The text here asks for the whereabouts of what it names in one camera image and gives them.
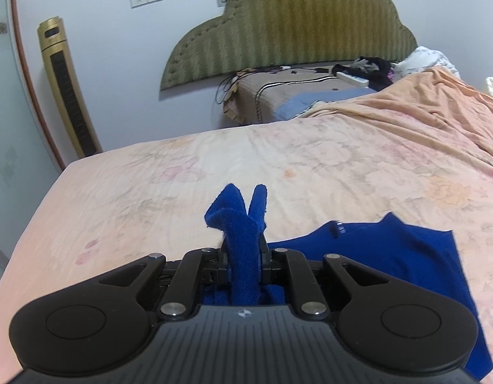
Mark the blue fleece garment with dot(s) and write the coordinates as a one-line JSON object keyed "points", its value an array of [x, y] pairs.
{"points": [[390, 256]]}

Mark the beige covered bedside table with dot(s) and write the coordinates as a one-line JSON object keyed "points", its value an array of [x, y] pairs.
{"points": [[270, 92]]}

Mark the frosted glass sliding door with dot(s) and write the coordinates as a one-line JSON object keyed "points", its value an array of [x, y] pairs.
{"points": [[10, 136]]}

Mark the white power strip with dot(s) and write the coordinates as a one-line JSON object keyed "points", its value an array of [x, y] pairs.
{"points": [[352, 79]]}

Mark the peach blanket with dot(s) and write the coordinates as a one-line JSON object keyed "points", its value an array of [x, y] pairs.
{"points": [[414, 100]]}

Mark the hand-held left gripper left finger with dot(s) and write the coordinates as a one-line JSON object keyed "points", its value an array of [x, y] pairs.
{"points": [[222, 264]]}

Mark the grey-blue cloth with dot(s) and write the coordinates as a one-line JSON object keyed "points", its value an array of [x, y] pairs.
{"points": [[310, 104]]}

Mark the gold tower air conditioner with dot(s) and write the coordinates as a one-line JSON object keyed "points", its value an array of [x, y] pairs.
{"points": [[66, 88]]}

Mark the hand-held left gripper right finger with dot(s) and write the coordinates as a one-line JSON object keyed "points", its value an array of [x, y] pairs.
{"points": [[265, 264]]}

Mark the olive padded headboard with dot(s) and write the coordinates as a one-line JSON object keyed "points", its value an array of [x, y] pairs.
{"points": [[302, 24]]}

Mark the dark clothes pile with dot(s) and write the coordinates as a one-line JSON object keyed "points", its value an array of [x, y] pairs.
{"points": [[374, 70]]}

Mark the bed with peach floral sheet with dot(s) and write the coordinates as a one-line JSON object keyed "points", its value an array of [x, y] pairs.
{"points": [[150, 192]]}

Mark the white pillow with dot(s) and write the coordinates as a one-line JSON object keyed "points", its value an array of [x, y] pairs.
{"points": [[426, 58]]}

